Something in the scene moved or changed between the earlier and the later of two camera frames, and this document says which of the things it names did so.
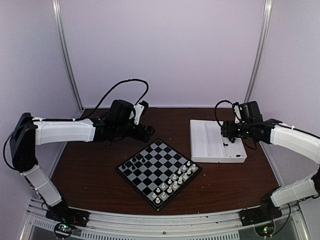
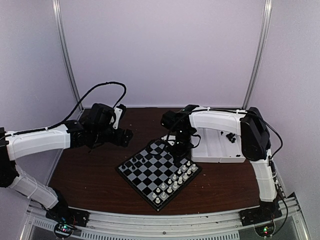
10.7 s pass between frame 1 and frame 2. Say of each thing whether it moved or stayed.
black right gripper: moved
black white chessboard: stayed
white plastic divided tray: stayed
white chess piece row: stayed
